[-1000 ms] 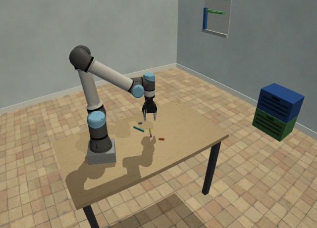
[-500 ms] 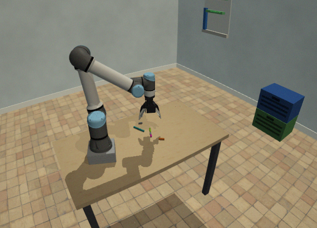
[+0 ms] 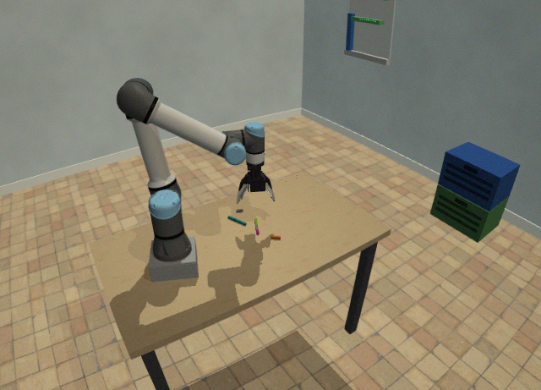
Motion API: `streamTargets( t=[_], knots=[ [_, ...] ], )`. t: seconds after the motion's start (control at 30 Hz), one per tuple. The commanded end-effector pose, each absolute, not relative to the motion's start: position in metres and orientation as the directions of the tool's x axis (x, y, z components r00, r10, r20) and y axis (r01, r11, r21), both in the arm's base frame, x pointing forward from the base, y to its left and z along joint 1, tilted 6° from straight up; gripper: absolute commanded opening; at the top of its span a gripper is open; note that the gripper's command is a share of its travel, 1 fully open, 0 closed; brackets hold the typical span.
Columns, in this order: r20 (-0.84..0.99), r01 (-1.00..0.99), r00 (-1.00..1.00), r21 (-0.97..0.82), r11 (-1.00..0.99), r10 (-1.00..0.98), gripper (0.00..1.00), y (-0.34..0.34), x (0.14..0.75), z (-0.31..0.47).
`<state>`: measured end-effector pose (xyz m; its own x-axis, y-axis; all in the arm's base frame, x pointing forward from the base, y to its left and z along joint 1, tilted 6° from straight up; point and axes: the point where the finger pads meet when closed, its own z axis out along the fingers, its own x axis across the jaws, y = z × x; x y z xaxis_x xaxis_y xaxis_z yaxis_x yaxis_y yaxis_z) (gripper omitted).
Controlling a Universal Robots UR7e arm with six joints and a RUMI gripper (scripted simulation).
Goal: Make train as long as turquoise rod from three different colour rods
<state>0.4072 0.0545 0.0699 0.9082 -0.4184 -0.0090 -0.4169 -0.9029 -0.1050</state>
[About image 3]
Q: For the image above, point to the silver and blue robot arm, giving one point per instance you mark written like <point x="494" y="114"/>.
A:
<point x="136" y="101"/>

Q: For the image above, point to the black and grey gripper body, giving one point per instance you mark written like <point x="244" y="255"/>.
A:
<point x="256" y="184"/>

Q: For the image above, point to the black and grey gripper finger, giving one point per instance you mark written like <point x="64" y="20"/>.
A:
<point x="242" y="188"/>
<point x="269" y="188"/>

